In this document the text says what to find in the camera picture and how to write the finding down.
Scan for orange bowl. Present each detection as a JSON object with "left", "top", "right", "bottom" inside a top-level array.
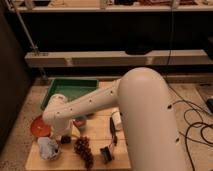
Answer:
[{"left": 30, "top": 115, "right": 51, "bottom": 138}]

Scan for wooden shelf beam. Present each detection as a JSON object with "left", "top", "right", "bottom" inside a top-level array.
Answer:
[{"left": 25, "top": 50, "right": 213, "bottom": 68}]

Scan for black floor cables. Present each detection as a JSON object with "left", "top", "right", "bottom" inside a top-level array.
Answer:
[{"left": 168, "top": 85, "right": 213, "bottom": 171}]

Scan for green plastic tray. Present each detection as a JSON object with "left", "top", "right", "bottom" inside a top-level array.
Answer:
[{"left": 41, "top": 78, "right": 99, "bottom": 110}]

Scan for brown grape bunch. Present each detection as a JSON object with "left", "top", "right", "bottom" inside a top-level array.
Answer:
[{"left": 74, "top": 137, "right": 94, "bottom": 170}]

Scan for white plastic bottle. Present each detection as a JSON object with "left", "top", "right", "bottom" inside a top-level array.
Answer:
[{"left": 111, "top": 108, "right": 122, "bottom": 131}]

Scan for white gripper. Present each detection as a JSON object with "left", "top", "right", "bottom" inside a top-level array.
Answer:
[{"left": 52, "top": 120, "right": 72, "bottom": 136}]

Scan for crumpled white cloth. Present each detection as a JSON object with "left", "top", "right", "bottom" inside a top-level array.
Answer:
[{"left": 37, "top": 137, "right": 59, "bottom": 160}]

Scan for black marker pen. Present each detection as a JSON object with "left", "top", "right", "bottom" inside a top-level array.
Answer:
[{"left": 110, "top": 117, "right": 117, "bottom": 146}]

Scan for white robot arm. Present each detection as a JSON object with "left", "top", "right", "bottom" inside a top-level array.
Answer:
[{"left": 43, "top": 67, "right": 187, "bottom": 171}]

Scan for metal diagonal pole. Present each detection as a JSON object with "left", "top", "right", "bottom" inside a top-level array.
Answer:
[{"left": 7, "top": 0, "right": 49, "bottom": 82}]

